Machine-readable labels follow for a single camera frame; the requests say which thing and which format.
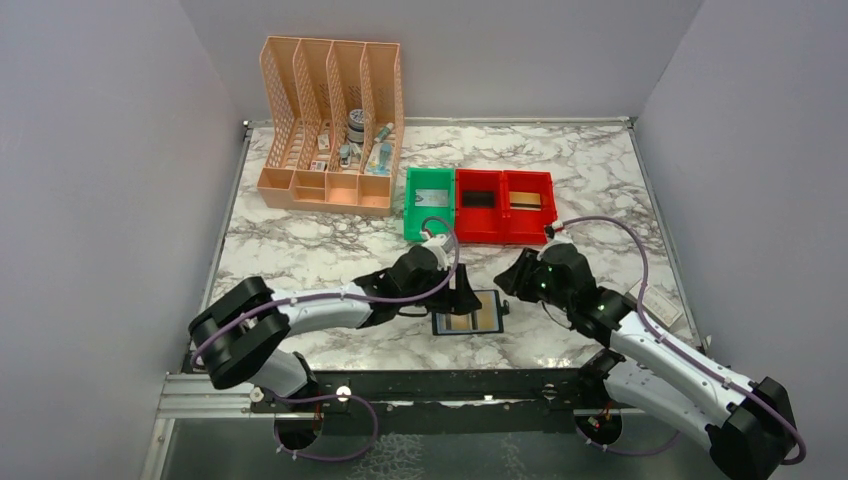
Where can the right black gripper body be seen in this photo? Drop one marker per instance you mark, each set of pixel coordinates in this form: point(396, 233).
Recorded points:
point(544, 291)

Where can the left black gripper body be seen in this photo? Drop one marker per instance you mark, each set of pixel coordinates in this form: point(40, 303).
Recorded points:
point(440, 302)

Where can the black leather card holder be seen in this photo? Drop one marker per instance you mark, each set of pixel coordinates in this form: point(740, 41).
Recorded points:
point(437, 321)

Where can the red plastic bin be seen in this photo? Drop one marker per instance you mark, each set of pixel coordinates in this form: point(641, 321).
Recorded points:
point(473, 225)
point(524, 227)

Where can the green plastic bin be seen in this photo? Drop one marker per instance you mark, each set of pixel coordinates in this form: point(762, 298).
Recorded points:
point(426, 178)

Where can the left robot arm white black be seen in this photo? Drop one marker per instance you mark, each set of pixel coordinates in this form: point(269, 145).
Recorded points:
point(237, 338)

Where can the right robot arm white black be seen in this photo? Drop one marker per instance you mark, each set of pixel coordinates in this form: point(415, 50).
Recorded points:
point(747, 427)

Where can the silver card in green bin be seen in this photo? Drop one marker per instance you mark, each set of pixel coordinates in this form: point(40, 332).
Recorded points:
point(432, 198)

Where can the gold card in red bin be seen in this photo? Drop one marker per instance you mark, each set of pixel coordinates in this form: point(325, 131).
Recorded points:
point(525, 201)

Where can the black card in red bin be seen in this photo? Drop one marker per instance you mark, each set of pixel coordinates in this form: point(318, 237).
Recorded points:
point(478, 199)

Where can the small white box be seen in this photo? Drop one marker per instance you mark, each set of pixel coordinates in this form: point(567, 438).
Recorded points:
point(661, 308)

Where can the blue packaged item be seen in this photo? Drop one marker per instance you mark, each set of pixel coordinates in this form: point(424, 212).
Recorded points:
point(381, 153)

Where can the round grey tin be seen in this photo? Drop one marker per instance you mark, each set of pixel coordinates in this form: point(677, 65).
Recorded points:
point(356, 126)

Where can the peach plastic file organizer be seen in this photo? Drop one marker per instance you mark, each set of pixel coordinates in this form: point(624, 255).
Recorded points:
point(311, 85)

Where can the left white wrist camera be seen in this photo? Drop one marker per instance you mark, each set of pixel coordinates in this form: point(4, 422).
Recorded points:
point(442, 246)

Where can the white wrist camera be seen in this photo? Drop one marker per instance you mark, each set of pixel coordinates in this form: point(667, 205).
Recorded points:
point(551, 244)
point(442, 246)

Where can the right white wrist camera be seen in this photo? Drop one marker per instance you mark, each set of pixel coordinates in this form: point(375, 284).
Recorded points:
point(551, 244)

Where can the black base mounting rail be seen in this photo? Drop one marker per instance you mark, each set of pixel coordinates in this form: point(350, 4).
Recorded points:
point(434, 402)

